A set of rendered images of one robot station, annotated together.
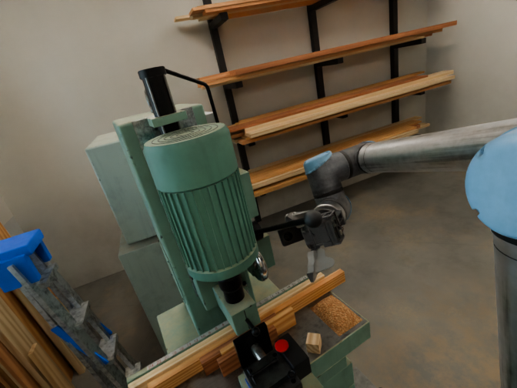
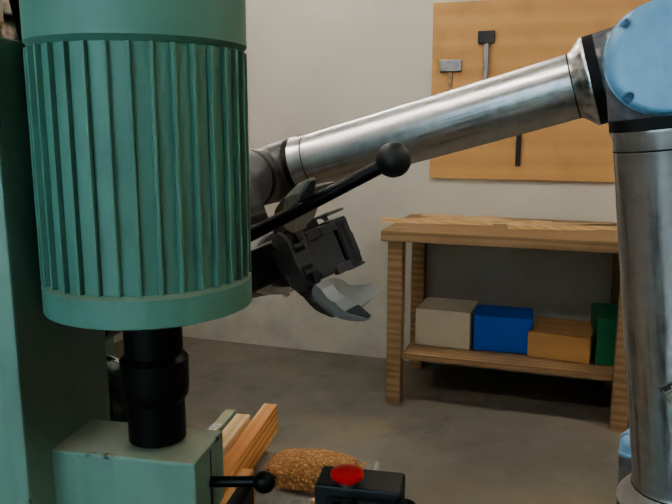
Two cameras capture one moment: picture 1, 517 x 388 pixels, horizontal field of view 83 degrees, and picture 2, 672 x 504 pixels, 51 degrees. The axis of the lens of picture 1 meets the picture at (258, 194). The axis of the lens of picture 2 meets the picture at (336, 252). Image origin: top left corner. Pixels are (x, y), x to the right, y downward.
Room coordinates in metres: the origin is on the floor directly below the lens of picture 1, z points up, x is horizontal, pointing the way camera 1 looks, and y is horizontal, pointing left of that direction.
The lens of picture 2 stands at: (0.13, 0.51, 1.33)
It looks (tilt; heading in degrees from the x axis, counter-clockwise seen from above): 10 degrees down; 305
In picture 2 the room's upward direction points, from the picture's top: straight up
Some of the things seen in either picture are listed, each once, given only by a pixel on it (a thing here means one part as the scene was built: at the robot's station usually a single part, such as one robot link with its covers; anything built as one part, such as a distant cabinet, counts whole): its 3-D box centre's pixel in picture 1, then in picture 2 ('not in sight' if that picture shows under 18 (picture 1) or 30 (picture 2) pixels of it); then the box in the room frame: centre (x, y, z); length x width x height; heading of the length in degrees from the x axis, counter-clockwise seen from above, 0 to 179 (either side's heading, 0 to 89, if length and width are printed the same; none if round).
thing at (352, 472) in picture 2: (281, 346); (347, 474); (0.46, 0.02, 1.02); 0.03 x 0.03 x 0.01
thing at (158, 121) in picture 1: (163, 107); not in sight; (0.73, 0.17, 1.53); 0.08 x 0.08 x 0.17; 24
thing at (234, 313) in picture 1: (236, 305); (141, 480); (0.62, 0.12, 1.01); 0.14 x 0.07 x 0.09; 24
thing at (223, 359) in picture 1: (249, 349); not in sight; (0.54, 0.11, 0.92); 0.17 x 0.02 x 0.05; 114
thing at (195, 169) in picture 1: (205, 202); (142, 128); (0.60, 0.12, 1.33); 0.18 x 0.18 x 0.31
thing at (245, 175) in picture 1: (237, 194); not in sight; (0.86, 0.07, 1.22); 0.09 x 0.08 x 0.15; 24
